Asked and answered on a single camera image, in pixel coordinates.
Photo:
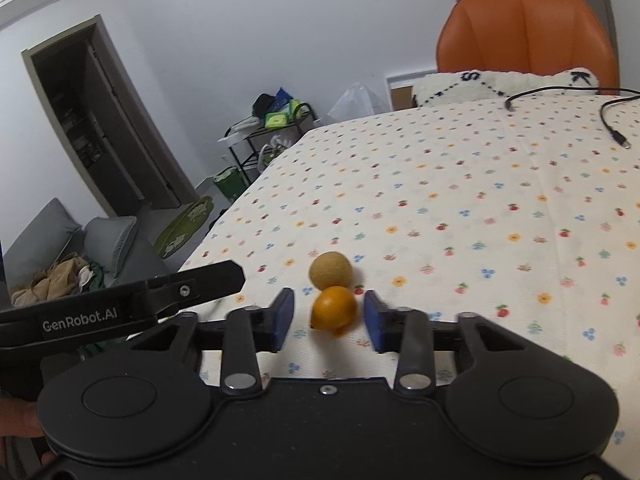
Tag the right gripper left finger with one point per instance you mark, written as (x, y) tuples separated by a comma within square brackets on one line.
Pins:
[(155, 393)]

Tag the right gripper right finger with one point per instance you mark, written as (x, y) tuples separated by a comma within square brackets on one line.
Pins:
[(503, 394)]

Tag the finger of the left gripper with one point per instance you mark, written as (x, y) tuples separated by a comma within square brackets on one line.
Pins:
[(167, 295)]

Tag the small orange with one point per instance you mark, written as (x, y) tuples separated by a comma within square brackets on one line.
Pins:
[(334, 311)]

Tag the person's left hand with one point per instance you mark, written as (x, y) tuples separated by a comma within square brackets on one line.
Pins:
[(24, 449)]

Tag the green round stool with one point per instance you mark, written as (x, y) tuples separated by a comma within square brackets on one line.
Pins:
[(181, 228)]

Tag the grey sofa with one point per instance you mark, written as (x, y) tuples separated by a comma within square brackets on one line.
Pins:
[(56, 257)]

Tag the clothes pile on sofa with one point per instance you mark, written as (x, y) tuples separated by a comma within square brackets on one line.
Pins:
[(69, 276)]

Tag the grey pillow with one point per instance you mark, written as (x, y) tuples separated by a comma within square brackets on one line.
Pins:
[(108, 242)]

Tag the green box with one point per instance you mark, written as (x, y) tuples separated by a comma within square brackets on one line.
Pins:
[(231, 183)]

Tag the brown round fruit far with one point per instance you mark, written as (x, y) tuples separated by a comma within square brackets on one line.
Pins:
[(330, 269)]

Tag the black metal rack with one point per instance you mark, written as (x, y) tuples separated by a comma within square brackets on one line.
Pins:
[(253, 143)]

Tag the white plastic bag left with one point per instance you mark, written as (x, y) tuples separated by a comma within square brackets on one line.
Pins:
[(278, 143)]

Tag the floral tablecloth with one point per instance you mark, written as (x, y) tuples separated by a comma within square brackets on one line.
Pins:
[(527, 215)]

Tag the green yellow items on rack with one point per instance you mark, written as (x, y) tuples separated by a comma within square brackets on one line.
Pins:
[(280, 107)]

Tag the clear plastic bag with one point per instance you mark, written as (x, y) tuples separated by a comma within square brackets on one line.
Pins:
[(356, 102)]

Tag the cardboard framed board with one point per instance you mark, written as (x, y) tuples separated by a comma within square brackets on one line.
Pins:
[(399, 87)]

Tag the white fluffy cushion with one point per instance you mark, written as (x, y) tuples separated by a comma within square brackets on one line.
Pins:
[(475, 85)]

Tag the orange leather chair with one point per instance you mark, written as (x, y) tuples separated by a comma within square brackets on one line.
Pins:
[(541, 37)]

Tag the dark door frame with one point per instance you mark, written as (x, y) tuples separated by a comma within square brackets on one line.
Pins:
[(102, 124)]

